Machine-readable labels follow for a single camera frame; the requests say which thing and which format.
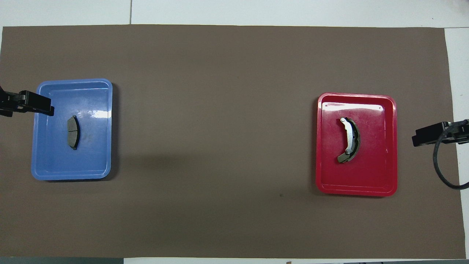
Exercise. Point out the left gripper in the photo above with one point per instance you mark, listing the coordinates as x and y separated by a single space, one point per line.
9 102

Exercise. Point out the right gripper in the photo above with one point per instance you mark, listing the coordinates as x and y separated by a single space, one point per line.
458 132

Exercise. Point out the dark brake pad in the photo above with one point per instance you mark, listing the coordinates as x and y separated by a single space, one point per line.
73 132

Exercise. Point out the curved silver brake shoe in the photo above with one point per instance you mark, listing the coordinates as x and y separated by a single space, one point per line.
351 137

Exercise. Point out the blue plastic tray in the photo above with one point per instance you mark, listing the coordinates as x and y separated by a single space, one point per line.
55 161

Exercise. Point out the red plastic tray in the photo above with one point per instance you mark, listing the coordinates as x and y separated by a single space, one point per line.
373 176

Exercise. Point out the brown table mat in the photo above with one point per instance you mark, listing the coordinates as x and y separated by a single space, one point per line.
220 220

